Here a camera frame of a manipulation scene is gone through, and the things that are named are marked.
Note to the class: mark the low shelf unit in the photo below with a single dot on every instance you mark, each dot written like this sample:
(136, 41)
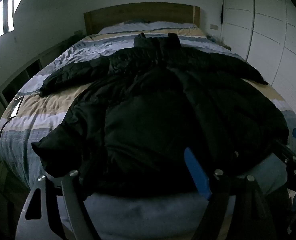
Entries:
(18, 75)

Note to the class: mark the window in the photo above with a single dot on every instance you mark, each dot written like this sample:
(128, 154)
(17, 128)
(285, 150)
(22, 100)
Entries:
(0, 15)

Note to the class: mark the bed with striped duvet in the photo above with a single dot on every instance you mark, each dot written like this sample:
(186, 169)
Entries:
(50, 105)

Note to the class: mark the black down jacket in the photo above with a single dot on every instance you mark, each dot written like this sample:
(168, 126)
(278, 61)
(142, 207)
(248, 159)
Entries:
(150, 117)

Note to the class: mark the wooden nightstand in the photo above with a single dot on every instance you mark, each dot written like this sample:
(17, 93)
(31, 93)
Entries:
(224, 45)

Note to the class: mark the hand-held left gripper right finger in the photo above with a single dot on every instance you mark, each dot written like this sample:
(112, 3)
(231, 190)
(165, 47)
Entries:
(196, 172)

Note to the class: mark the smartphone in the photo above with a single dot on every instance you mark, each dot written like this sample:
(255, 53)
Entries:
(16, 107)

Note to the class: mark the wooden headboard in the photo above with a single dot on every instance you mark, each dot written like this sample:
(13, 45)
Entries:
(138, 12)

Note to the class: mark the wall switch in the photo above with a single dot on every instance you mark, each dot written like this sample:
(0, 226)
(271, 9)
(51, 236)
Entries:
(214, 26)

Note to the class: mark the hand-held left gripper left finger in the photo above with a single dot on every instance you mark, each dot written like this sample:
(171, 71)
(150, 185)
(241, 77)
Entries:
(70, 195)

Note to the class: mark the white wardrobe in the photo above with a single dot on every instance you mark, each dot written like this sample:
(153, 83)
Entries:
(267, 30)

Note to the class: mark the dark blue cloth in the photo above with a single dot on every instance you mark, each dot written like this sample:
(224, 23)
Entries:
(136, 21)

